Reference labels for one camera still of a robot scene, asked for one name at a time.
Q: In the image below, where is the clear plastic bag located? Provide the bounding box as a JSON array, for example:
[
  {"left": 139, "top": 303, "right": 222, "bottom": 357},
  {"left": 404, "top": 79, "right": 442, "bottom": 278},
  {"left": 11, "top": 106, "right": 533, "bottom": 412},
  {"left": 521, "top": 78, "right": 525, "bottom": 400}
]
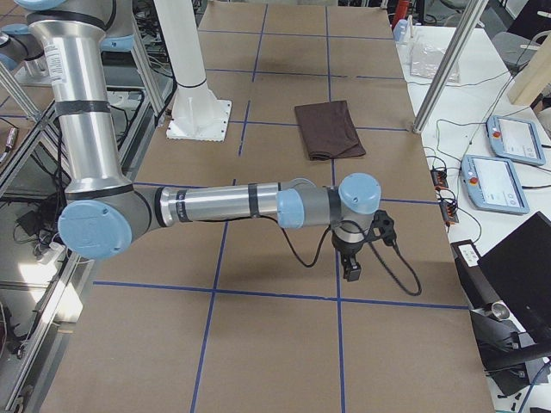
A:
[{"left": 406, "top": 42, "right": 446, "bottom": 81}]

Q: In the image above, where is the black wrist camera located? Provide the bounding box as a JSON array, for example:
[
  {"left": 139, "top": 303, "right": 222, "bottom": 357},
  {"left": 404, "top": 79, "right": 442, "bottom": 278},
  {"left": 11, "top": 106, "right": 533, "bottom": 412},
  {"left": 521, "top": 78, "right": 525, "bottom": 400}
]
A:
[{"left": 368, "top": 210, "right": 397, "bottom": 248}]

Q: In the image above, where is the blue teach pendant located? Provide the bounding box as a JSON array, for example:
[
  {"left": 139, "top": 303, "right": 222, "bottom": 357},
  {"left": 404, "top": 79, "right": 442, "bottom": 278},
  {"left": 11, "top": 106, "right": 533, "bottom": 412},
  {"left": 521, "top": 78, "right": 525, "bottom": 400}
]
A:
[
  {"left": 461, "top": 155, "right": 529, "bottom": 215},
  {"left": 486, "top": 115, "right": 546, "bottom": 166}
]

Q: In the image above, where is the black laptop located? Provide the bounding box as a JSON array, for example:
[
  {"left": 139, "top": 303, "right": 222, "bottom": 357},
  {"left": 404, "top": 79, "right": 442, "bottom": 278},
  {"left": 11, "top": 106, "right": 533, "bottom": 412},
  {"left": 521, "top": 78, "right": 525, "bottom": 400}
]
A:
[{"left": 451, "top": 212, "right": 550, "bottom": 342}]

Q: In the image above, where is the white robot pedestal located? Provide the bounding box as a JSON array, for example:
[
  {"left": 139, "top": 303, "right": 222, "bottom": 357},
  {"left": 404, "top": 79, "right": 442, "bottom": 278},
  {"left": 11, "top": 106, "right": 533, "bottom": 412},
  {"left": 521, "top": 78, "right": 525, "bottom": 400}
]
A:
[{"left": 154, "top": 0, "right": 232, "bottom": 142}]

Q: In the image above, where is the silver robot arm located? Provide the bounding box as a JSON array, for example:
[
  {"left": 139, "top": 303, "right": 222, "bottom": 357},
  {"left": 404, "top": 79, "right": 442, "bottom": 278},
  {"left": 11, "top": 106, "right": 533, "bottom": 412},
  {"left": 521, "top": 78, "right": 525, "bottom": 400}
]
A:
[{"left": 22, "top": 1, "right": 381, "bottom": 281}]

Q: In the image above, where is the dark brown t-shirt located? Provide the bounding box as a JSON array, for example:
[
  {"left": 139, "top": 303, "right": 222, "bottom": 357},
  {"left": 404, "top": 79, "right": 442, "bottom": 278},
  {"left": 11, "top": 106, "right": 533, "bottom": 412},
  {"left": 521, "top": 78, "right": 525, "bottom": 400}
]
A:
[{"left": 294, "top": 101, "right": 366, "bottom": 161}]

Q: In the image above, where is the aluminium frame rack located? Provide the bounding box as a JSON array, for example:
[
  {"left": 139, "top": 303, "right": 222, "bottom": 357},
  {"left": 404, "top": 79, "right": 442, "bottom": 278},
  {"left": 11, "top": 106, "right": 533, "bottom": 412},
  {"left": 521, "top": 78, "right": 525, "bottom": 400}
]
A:
[{"left": 0, "top": 25, "right": 173, "bottom": 405}]

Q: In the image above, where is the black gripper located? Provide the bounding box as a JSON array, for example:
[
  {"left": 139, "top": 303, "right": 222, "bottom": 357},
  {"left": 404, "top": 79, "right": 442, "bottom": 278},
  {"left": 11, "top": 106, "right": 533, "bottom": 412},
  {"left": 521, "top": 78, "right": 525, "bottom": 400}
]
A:
[{"left": 331, "top": 236, "right": 364, "bottom": 282}]

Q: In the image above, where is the near blue teach pendant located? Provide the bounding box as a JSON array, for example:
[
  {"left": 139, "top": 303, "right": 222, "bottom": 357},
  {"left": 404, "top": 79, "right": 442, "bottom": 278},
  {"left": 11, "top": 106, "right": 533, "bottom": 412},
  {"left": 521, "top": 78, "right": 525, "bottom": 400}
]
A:
[{"left": 461, "top": 155, "right": 529, "bottom": 215}]

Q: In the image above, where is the grey aluminium post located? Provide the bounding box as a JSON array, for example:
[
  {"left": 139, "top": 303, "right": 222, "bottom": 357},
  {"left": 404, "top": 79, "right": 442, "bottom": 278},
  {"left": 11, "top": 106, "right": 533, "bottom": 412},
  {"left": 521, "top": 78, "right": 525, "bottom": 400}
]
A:
[{"left": 412, "top": 0, "right": 488, "bottom": 134}]

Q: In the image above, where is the far blue teach pendant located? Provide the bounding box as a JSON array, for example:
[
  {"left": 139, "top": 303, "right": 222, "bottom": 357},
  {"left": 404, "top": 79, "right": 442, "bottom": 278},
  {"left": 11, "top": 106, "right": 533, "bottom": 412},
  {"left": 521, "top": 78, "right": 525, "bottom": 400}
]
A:
[{"left": 486, "top": 115, "right": 546, "bottom": 166}]

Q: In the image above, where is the black camera stand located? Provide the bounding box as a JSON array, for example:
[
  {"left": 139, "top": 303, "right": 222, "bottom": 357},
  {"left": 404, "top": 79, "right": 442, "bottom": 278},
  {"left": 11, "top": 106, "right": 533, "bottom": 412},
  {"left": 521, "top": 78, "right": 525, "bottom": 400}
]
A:
[{"left": 470, "top": 301, "right": 550, "bottom": 396}]

